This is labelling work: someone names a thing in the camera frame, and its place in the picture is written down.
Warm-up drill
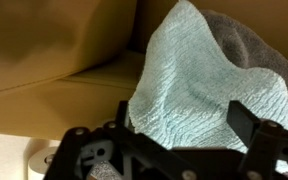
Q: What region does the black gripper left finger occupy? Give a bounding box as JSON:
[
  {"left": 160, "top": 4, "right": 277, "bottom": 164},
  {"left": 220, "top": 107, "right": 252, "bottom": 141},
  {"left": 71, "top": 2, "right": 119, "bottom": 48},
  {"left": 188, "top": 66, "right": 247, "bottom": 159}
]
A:
[{"left": 43, "top": 99, "right": 198, "bottom": 180}]

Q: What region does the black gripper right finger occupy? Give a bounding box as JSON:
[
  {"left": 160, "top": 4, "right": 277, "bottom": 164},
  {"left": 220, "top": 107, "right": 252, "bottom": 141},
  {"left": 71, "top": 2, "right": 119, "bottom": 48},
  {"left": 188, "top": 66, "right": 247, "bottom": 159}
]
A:
[{"left": 226, "top": 99, "right": 288, "bottom": 180}]

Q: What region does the light blue towel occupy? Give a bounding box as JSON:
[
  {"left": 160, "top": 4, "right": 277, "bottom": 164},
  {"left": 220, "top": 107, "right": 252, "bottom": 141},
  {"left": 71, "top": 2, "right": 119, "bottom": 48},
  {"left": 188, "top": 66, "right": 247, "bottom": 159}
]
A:
[{"left": 127, "top": 0, "right": 288, "bottom": 155}]

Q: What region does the grey terry towel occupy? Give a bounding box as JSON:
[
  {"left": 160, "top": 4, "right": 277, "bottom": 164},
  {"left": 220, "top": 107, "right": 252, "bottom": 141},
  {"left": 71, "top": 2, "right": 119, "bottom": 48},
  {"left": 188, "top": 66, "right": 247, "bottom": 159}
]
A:
[{"left": 199, "top": 8, "right": 288, "bottom": 125}]

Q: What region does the white toilet paper roll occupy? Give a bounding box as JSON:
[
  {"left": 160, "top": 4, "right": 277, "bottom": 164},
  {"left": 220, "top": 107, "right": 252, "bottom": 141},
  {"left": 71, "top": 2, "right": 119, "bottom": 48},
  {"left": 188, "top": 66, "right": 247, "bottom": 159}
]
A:
[{"left": 26, "top": 137, "right": 63, "bottom": 180}]

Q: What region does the cardboard box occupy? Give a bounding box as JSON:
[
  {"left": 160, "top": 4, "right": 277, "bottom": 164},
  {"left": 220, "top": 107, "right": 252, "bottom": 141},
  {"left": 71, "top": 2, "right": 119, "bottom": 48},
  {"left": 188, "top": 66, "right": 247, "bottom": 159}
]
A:
[{"left": 0, "top": 0, "right": 288, "bottom": 141}]

